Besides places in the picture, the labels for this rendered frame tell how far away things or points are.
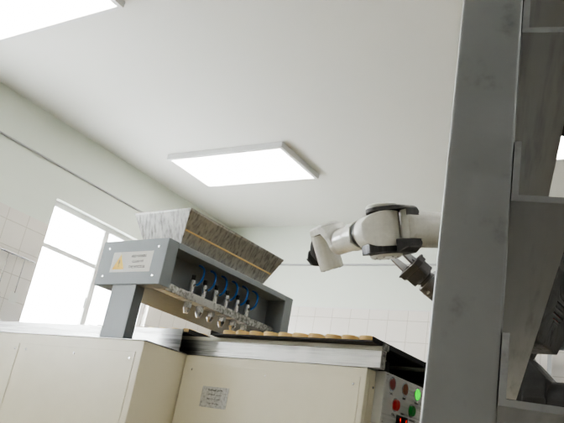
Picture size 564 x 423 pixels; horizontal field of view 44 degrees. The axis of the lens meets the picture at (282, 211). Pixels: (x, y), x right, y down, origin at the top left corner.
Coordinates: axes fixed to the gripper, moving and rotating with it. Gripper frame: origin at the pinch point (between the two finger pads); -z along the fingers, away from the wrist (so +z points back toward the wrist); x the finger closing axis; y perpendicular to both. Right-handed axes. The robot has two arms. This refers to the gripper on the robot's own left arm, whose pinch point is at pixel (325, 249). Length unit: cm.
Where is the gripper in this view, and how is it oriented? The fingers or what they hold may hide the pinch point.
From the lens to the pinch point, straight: 212.1
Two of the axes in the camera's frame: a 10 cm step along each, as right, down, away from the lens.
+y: -6.4, -7.6, 1.0
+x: 7.6, -6.5, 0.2
